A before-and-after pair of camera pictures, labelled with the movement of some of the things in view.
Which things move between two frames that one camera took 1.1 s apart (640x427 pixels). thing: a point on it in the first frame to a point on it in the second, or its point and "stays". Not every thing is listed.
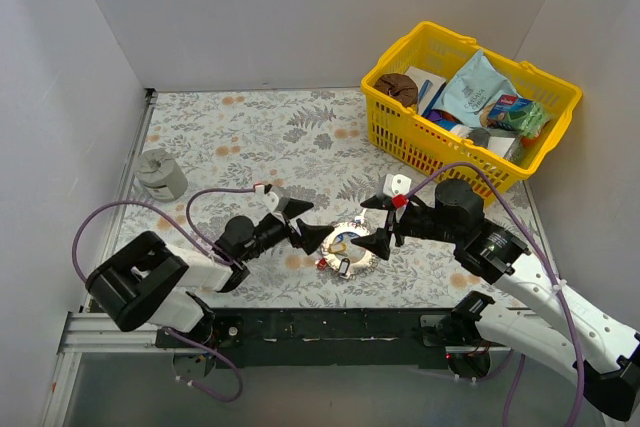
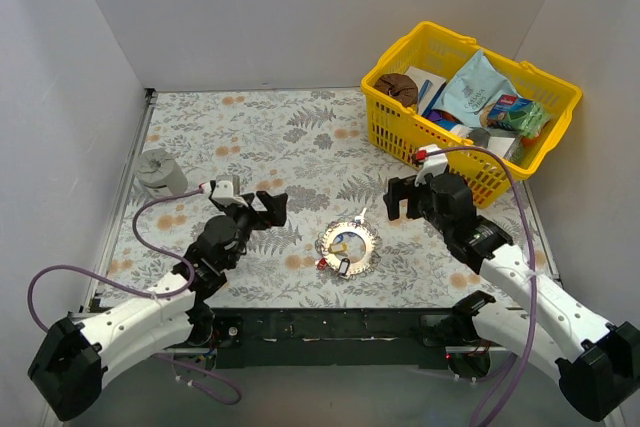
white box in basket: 428,86 stays
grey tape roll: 159,177 stays
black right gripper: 393,222 to 411,198
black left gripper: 289,222 to 258,209
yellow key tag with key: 336,247 stays
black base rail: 312,339 stays
